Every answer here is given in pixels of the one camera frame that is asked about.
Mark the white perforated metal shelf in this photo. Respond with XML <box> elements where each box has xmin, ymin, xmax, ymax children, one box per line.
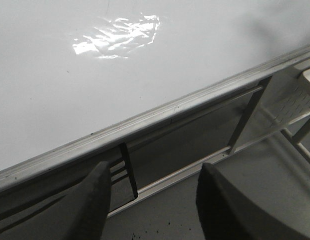
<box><xmin>259</xmin><ymin>62</ymin><xmax>310</xmax><ymax>161</ymax></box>

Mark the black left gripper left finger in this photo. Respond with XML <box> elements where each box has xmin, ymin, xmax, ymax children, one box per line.
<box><xmin>0</xmin><ymin>161</ymin><xmax>111</xmax><ymax>240</ymax></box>

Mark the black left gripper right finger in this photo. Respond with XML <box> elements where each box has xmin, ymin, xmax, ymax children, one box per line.
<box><xmin>196</xmin><ymin>163</ymin><xmax>309</xmax><ymax>240</ymax></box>

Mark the grey table frame bar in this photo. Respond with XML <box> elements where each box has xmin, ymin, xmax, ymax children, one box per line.
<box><xmin>126</xmin><ymin>84</ymin><xmax>263</xmax><ymax>153</ymax></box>

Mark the white whiteboard with aluminium frame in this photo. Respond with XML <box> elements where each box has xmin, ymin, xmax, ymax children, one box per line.
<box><xmin>0</xmin><ymin>0</ymin><xmax>310</xmax><ymax>191</ymax></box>

